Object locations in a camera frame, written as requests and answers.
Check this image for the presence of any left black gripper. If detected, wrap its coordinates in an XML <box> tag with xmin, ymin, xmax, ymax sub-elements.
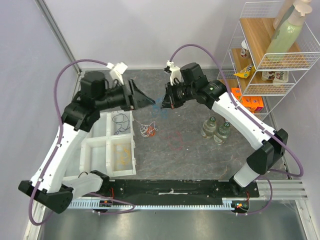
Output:
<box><xmin>95</xmin><ymin>78</ymin><xmax>156</xmax><ymax>112</ymax></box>

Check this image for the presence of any blue wire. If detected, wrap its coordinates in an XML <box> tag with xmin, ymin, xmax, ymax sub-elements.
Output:
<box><xmin>151</xmin><ymin>97</ymin><xmax>169</xmax><ymax>119</ymax></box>

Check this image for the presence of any yellow wire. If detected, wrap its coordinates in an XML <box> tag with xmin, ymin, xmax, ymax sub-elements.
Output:
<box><xmin>113</xmin><ymin>144</ymin><xmax>132</xmax><ymax>166</ymax></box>

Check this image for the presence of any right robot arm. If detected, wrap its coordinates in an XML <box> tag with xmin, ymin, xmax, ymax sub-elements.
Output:
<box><xmin>161</xmin><ymin>61</ymin><xmax>288</xmax><ymax>197</ymax></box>

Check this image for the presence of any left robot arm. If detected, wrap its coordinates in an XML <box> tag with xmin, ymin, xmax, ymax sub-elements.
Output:
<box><xmin>18</xmin><ymin>71</ymin><xmax>155</xmax><ymax>214</ymax></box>

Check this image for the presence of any left glass water bottle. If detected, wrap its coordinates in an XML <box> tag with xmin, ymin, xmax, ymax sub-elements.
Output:
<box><xmin>200</xmin><ymin>116</ymin><xmax>217</xmax><ymax>139</ymax></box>

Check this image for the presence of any glass water bottle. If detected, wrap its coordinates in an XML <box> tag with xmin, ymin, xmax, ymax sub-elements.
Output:
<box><xmin>213</xmin><ymin>122</ymin><xmax>230</xmax><ymax>145</ymax></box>
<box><xmin>200</xmin><ymin>116</ymin><xmax>217</xmax><ymax>139</ymax></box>

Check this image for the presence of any white compartment tray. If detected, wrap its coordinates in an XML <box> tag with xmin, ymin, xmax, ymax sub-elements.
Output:
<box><xmin>65</xmin><ymin>110</ymin><xmax>136</xmax><ymax>178</ymax></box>

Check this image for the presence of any right glass water bottle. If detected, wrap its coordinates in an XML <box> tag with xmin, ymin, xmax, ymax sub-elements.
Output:
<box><xmin>213</xmin><ymin>122</ymin><xmax>230</xmax><ymax>145</ymax></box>

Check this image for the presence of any orange snack box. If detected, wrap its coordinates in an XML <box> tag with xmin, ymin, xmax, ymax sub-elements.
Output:
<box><xmin>231</xmin><ymin>87</ymin><xmax>264</xmax><ymax>113</ymax></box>

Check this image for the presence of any yellow snack bag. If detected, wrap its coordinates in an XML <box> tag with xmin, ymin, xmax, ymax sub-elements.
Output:
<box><xmin>233</xmin><ymin>63</ymin><xmax>256</xmax><ymax>79</ymax></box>

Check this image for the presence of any small white cup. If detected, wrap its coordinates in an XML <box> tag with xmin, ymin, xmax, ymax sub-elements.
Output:
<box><xmin>240</xmin><ymin>39</ymin><xmax>251</xmax><ymax>59</ymax></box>

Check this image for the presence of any green lotion pump bottle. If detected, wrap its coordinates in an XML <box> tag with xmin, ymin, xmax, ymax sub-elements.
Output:
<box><xmin>266</xmin><ymin>0</ymin><xmax>313</xmax><ymax>62</ymax></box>

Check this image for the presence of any beige pump bottle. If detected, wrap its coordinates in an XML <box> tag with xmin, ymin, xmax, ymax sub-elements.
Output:
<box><xmin>273</xmin><ymin>0</ymin><xmax>310</xmax><ymax>30</ymax></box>

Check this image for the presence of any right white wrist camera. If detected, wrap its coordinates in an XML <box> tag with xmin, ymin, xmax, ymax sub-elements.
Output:
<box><xmin>164</xmin><ymin>60</ymin><xmax>182</xmax><ymax>86</ymax></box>

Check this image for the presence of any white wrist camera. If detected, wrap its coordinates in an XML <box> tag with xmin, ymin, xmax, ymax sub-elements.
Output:
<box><xmin>106</xmin><ymin>62</ymin><xmax>128</xmax><ymax>85</ymax></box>
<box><xmin>164</xmin><ymin>60</ymin><xmax>182</xmax><ymax>86</ymax></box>

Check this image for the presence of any white wire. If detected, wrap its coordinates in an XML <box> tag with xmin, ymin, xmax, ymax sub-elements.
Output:
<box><xmin>134</xmin><ymin>120</ymin><xmax>159</xmax><ymax>138</ymax></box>

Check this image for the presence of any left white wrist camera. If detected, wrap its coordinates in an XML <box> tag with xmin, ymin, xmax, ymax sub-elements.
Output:
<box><xmin>106</xmin><ymin>62</ymin><xmax>128</xmax><ymax>85</ymax></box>

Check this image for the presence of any pink wire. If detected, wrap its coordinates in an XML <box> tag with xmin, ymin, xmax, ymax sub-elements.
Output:
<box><xmin>159</xmin><ymin>129</ymin><xmax>190</xmax><ymax>151</ymax></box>

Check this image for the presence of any white wire shelf rack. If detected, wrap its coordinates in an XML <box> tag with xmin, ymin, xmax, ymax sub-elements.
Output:
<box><xmin>222</xmin><ymin>1</ymin><xmax>320</xmax><ymax>120</ymax></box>

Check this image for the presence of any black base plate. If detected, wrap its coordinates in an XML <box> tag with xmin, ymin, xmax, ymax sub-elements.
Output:
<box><xmin>96</xmin><ymin>179</ymin><xmax>260</xmax><ymax>205</ymax></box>

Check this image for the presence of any aluminium corner post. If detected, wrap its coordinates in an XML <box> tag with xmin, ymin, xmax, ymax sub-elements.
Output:
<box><xmin>35</xmin><ymin>0</ymin><xmax>76</xmax><ymax>62</ymax></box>

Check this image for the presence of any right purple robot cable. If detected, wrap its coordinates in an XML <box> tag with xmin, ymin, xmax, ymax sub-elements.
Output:
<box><xmin>168</xmin><ymin>43</ymin><xmax>305</xmax><ymax>216</ymax></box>

